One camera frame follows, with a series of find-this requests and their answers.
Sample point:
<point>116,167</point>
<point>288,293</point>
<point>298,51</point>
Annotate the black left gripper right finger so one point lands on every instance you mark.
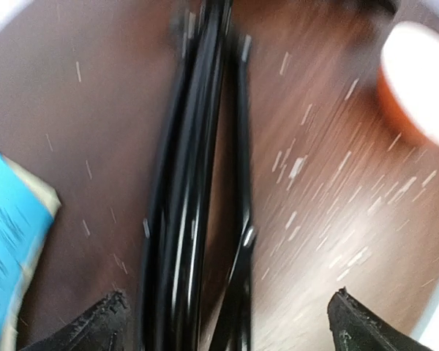
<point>355,327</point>

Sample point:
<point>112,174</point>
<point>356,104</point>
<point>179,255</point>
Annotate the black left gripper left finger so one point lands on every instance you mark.
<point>102,326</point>

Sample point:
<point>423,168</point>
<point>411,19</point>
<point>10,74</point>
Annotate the black music stand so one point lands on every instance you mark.
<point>175,227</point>

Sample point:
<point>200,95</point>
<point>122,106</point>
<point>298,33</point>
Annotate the blue paper sheet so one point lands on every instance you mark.
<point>12,234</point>

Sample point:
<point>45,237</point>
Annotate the yellow sheet music paper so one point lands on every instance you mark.
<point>39,208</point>

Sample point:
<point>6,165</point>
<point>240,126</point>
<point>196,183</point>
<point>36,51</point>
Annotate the white ceramic bowl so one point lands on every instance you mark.
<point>408,82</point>

